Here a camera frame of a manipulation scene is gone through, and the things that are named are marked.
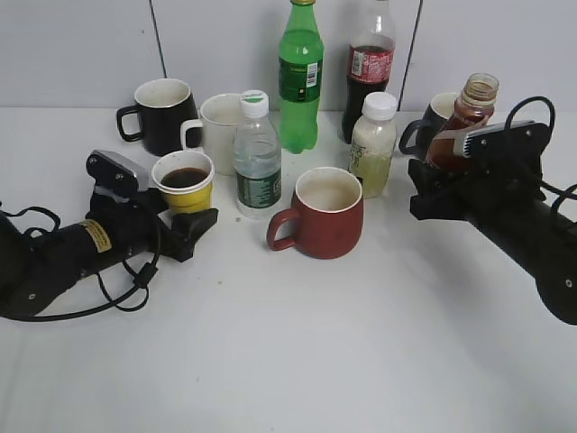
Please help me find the black right camera cable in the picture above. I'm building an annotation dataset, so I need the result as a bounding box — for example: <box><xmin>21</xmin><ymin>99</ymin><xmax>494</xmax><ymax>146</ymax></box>
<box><xmin>504</xmin><ymin>95</ymin><xmax>577</xmax><ymax>213</ymax></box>

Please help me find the clear water bottle green label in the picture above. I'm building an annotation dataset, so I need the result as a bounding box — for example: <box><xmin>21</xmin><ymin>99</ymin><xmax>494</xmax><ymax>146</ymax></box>
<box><xmin>234</xmin><ymin>89</ymin><xmax>281</xmax><ymax>220</ymax></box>

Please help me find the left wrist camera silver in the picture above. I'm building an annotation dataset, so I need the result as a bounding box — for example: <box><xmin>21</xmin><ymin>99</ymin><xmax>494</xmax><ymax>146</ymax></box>
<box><xmin>86</xmin><ymin>149</ymin><xmax>150</xmax><ymax>203</ymax></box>

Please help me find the cola bottle red label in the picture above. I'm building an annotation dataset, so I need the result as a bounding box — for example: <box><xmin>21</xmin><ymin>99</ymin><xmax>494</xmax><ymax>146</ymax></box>
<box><xmin>342</xmin><ymin>1</ymin><xmax>396</xmax><ymax>144</ymax></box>

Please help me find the white ceramic mug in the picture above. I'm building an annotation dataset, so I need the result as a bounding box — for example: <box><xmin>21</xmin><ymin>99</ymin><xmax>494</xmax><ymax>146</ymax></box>
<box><xmin>179</xmin><ymin>93</ymin><xmax>241</xmax><ymax>176</ymax></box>

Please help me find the green soda bottle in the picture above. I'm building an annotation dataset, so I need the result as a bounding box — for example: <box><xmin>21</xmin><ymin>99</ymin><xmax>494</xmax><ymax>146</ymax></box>
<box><xmin>279</xmin><ymin>1</ymin><xmax>325</xmax><ymax>154</ymax></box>

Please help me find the dark blue ceramic mug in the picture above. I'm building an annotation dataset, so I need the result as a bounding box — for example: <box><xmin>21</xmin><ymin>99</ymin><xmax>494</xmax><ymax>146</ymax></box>
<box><xmin>398</xmin><ymin>92</ymin><xmax>460</xmax><ymax>161</ymax></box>

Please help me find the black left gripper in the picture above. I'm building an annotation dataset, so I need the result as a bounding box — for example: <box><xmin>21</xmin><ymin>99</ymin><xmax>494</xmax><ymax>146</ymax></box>
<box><xmin>53</xmin><ymin>189</ymin><xmax>219</xmax><ymax>271</ymax></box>

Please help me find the coffee bottle brown liquid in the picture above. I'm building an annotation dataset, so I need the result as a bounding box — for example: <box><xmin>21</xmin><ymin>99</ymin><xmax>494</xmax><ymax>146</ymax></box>
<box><xmin>426</xmin><ymin>73</ymin><xmax>499</xmax><ymax>173</ymax></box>

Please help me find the red ceramic mug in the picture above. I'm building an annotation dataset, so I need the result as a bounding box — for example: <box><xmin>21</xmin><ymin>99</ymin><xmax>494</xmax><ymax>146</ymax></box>
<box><xmin>266</xmin><ymin>167</ymin><xmax>364</xmax><ymax>260</ymax></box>

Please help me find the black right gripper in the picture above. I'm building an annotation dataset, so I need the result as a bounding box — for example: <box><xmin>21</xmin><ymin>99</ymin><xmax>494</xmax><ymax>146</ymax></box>
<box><xmin>408</xmin><ymin>121</ymin><xmax>568</xmax><ymax>226</ymax></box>

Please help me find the pale juice bottle white cap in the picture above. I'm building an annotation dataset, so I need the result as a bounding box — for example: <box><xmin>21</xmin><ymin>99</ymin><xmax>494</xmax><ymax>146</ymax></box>
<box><xmin>348</xmin><ymin>91</ymin><xmax>397</xmax><ymax>199</ymax></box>

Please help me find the black left camera cable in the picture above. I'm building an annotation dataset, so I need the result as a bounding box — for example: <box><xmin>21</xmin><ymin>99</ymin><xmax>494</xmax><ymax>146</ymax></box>
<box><xmin>0</xmin><ymin>198</ymin><xmax>163</xmax><ymax>322</ymax></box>

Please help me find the yellow paper cup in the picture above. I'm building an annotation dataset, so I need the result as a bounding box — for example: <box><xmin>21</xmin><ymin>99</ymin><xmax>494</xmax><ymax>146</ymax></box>
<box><xmin>151</xmin><ymin>150</ymin><xmax>215</xmax><ymax>214</ymax></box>

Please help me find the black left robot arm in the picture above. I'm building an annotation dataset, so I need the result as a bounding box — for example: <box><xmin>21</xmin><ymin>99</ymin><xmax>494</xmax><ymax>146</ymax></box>
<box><xmin>1</xmin><ymin>189</ymin><xmax>218</xmax><ymax>322</ymax></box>

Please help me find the black ceramic mug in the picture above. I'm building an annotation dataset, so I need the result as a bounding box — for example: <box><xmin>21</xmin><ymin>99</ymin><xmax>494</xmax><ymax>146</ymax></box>
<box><xmin>115</xmin><ymin>78</ymin><xmax>203</xmax><ymax>157</ymax></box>

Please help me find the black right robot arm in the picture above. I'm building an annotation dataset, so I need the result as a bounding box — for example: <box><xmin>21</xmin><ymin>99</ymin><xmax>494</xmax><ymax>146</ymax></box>
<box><xmin>408</xmin><ymin>121</ymin><xmax>576</xmax><ymax>325</ymax></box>

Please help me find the black camera cable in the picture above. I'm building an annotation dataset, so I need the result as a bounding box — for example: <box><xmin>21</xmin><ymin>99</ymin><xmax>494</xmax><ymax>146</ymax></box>
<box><xmin>0</xmin><ymin>198</ymin><xmax>163</xmax><ymax>322</ymax></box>
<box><xmin>504</xmin><ymin>95</ymin><xmax>577</xmax><ymax>213</ymax></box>

